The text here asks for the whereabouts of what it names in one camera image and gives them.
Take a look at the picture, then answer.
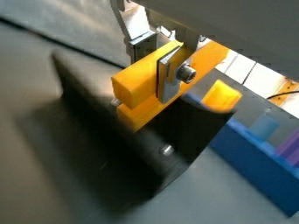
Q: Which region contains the purple star peg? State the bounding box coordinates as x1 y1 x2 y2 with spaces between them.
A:
277 128 299 167

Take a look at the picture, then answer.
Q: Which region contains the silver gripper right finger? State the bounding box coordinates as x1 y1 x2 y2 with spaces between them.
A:
156 28 201 103

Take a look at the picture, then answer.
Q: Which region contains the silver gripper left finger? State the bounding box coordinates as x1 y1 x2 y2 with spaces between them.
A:
110 0 156 63

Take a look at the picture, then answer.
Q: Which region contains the light blue cylinder peg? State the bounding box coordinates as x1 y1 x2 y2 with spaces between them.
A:
249 114 279 141

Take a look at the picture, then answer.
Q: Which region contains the yellow perforated rail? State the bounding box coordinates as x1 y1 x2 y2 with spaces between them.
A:
267 79 299 106

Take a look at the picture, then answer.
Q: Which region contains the yellow notched block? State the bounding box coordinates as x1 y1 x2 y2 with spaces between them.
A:
201 80 242 112

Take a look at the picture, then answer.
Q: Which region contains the long yellow double-square peg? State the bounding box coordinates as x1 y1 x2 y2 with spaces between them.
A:
111 40 230 132

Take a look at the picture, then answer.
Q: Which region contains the black cable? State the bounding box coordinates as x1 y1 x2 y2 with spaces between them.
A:
266 90 299 100

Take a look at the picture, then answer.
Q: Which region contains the black curved holder stand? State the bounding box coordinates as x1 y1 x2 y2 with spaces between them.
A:
51 52 235 198

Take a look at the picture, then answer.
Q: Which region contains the blue peg board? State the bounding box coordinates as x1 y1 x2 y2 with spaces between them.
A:
182 92 299 218

